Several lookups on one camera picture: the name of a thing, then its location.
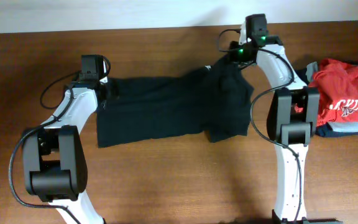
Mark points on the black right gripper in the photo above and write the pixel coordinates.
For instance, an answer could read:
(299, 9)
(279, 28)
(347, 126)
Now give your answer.
(234, 55)

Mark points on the black Nike t-shirt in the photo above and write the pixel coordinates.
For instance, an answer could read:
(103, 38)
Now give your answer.
(214, 99)

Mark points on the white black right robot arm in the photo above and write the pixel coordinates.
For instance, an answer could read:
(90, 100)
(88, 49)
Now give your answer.
(291, 120)

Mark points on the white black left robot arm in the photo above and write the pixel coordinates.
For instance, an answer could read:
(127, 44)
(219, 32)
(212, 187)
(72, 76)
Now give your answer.
(55, 168)

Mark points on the red printed t-shirt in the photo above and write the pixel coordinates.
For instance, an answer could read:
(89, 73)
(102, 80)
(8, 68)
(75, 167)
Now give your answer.
(346, 90)

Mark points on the navy folded garment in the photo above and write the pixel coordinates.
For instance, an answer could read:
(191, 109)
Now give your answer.
(337, 130)

